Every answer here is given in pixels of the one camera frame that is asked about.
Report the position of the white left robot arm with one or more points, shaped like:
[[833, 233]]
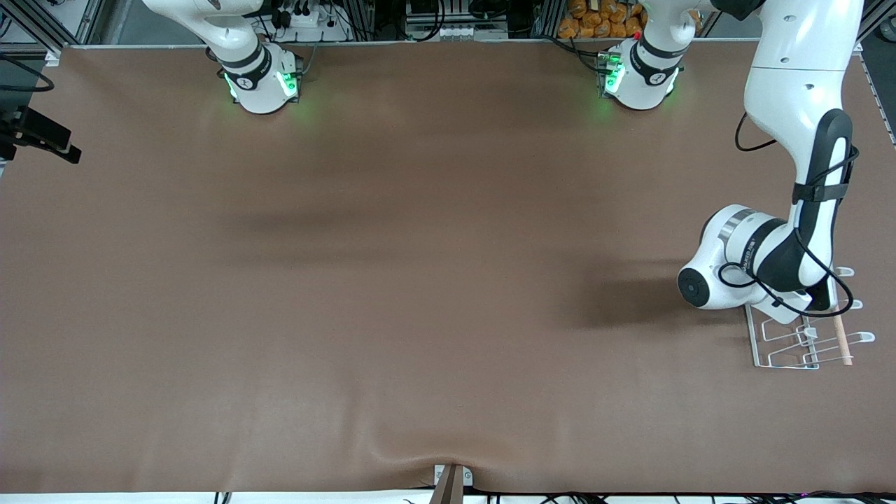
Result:
[[798, 91]]

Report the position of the wooden rack rod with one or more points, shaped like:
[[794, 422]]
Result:
[[843, 343]]

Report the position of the white power strip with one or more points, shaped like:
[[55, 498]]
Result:
[[308, 21]]

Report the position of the white connector block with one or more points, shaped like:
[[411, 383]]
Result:
[[455, 31]]

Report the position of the brown table cover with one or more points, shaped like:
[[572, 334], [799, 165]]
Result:
[[448, 280]]

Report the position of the orange snack pile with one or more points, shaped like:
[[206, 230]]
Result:
[[595, 21]]

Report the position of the aluminium frame profiles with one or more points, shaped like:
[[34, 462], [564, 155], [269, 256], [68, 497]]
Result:
[[87, 21]]

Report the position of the metal clamp bracket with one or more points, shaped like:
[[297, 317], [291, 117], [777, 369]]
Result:
[[452, 483]]

